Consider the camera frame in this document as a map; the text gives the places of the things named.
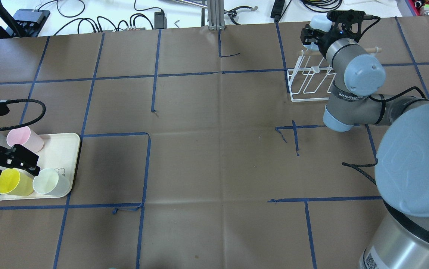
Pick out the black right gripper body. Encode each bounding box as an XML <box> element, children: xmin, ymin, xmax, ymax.
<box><xmin>316</xmin><ymin>26</ymin><xmax>349</xmax><ymax>49</ymax></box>

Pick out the cream white plastic cup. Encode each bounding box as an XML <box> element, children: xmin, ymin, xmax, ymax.
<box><xmin>33</xmin><ymin>168</ymin><xmax>71</xmax><ymax>196</ymax></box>

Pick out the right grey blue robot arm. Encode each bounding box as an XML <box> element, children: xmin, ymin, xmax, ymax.
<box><xmin>301</xmin><ymin>24</ymin><xmax>429</xmax><ymax>269</ymax></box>

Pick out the pink plastic cup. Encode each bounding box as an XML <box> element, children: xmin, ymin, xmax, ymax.
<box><xmin>6</xmin><ymin>126</ymin><xmax>45</xmax><ymax>153</ymax></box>

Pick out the grey plastic cup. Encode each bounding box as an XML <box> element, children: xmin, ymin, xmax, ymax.
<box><xmin>0</xmin><ymin>132</ymin><xmax>11</xmax><ymax>149</ymax></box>

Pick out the yellow plastic cup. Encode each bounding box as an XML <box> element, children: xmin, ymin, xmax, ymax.
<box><xmin>0</xmin><ymin>168</ymin><xmax>34</xmax><ymax>196</ymax></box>

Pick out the cream tray with rabbit drawing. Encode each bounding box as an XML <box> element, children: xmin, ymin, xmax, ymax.
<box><xmin>0</xmin><ymin>133</ymin><xmax>81</xmax><ymax>201</ymax></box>

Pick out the black power adapter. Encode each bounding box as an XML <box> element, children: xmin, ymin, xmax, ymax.
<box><xmin>153</xmin><ymin>11</ymin><xmax>168</xmax><ymax>29</ymax></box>

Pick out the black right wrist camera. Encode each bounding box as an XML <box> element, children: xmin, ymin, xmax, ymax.
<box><xmin>326</xmin><ymin>10</ymin><xmax>366</xmax><ymax>31</ymax></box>

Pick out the white wire cup rack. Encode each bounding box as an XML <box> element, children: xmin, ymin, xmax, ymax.
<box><xmin>287</xmin><ymin>44</ymin><xmax>386</xmax><ymax>102</ymax></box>

